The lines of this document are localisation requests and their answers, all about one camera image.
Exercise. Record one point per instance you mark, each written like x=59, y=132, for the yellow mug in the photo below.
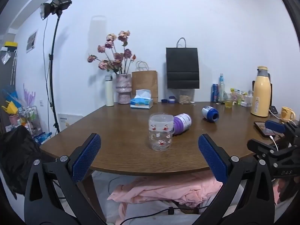
x=287, y=114

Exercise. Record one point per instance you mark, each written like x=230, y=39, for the pink cloth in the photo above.
x=168, y=189

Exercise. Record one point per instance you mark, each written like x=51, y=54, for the pink marbled vase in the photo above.
x=123, y=88

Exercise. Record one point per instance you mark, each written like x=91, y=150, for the brown paper bag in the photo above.
x=145, y=84

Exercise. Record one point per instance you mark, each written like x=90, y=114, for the white board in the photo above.
x=68, y=120

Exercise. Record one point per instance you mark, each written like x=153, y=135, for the black light stand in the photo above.
x=52, y=75

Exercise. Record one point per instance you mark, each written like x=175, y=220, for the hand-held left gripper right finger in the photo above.
x=212, y=159

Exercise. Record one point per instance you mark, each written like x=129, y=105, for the black smartphone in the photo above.
x=264, y=129

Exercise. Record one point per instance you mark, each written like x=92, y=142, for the white thermos bottle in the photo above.
x=109, y=91

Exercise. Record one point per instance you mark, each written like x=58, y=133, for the purple plastic decoration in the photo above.
x=28, y=96

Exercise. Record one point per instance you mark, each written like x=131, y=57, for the black studio light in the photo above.
x=56, y=7

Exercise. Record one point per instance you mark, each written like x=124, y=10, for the white small box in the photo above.
x=246, y=103

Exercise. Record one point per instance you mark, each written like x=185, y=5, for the blue tissue box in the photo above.
x=141, y=100

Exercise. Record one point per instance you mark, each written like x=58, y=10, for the wall poster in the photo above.
x=31, y=41

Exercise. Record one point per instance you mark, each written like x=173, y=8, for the clear printed plastic cup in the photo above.
x=160, y=132

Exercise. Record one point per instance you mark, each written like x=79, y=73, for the black cloth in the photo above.
x=16, y=154

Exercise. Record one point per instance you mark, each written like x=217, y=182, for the yellow thermos jug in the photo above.
x=260, y=91

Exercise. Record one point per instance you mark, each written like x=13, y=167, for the blue white bottle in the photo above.
x=210, y=114

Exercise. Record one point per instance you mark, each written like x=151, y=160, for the black paper bag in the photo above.
x=182, y=66

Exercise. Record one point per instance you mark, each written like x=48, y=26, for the purple white bottle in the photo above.
x=182, y=122

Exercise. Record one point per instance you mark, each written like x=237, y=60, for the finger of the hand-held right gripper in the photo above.
x=276, y=126
x=262, y=147

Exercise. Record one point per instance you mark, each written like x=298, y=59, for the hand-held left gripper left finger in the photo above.
x=86, y=159

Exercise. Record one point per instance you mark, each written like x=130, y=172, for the clear plastic bottle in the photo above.
x=221, y=88

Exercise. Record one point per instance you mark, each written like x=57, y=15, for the blue drink can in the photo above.
x=214, y=92

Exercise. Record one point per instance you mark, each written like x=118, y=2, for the dark power bank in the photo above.
x=273, y=110

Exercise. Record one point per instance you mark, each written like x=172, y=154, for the small blue jar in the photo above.
x=172, y=99

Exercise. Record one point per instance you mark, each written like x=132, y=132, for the dried pink flowers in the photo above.
x=112, y=56

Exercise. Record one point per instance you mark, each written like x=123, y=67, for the glass of yellow tea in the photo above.
x=228, y=103

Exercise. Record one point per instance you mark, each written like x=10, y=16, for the clear food container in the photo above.
x=186, y=96

